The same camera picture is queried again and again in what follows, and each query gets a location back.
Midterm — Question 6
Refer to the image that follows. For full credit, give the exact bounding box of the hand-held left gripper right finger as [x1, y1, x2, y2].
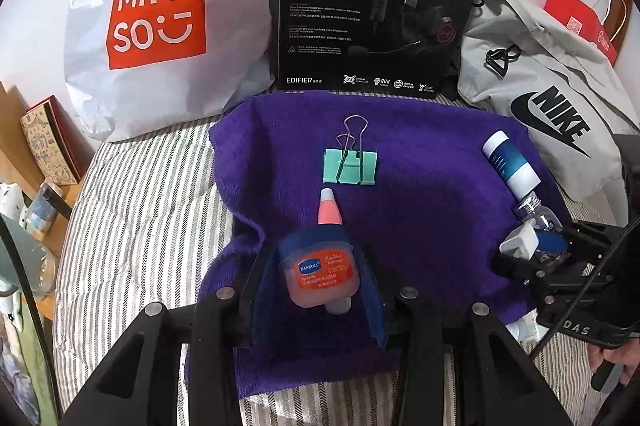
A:
[352, 247, 576, 426]

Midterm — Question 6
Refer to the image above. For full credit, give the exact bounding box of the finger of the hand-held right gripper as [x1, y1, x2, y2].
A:
[537, 220, 622, 257]
[492, 252, 587, 303]

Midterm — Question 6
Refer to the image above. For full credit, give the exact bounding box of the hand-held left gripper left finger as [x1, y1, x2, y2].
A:
[59, 251, 283, 426]

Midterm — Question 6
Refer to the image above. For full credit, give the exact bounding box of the white charger cube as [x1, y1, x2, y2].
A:
[499, 224, 540, 261]

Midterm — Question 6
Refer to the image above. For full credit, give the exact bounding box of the clear bottle red label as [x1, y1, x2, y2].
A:
[512, 193, 563, 257]

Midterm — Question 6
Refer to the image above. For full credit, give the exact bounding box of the pink lip balm jar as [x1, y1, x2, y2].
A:
[277, 228, 362, 309]

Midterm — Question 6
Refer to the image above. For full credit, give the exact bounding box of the pink tube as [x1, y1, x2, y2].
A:
[318, 188, 352, 314]

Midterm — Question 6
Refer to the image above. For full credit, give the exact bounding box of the blue and white bottle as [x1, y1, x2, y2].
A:
[482, 131, 542, 197]

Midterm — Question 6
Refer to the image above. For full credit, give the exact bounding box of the green binder clip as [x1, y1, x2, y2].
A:
[322, 116, 378, 187]

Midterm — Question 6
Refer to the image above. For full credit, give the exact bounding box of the person's right hand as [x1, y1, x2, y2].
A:
[588, 337, 640, 387]

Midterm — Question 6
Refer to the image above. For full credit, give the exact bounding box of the purple towel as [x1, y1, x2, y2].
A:
[184, 90, 573, 399]

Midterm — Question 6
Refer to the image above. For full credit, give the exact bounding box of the grey sling bag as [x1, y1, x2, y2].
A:
[457, 0, 640, 201]

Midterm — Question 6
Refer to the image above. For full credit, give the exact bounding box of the red paper bag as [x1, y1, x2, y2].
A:
[544, 0, 628, 66]

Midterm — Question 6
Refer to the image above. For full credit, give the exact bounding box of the light green cloth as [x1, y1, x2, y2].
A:
[10, 316, 58, 426]

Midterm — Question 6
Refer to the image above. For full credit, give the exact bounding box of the small clear bottle on nightstand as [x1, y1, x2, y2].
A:
[25, 181, 71, 237]

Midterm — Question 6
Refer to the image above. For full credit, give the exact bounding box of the light blue water bottle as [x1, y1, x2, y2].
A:
[0, 213, 37, 297]

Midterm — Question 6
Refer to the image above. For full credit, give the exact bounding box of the white plastic bag orange logo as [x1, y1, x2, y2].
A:
[64, 0, 286, 143]

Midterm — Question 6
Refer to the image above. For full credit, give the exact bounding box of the patterned notebook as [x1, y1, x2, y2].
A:
[20, 96, 88, 185]

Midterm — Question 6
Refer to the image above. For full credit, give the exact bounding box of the floral cloth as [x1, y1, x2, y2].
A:
[0, 183, 28, 347]

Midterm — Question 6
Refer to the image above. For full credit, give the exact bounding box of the black headset box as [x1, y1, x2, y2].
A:
[270, 0, 491, 96]

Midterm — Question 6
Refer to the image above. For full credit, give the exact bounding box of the wooden bedside table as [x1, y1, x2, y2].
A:
[0, 80, 91, 322]

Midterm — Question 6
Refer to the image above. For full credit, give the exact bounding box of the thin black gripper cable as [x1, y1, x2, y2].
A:
[532, 218, 640, 359]

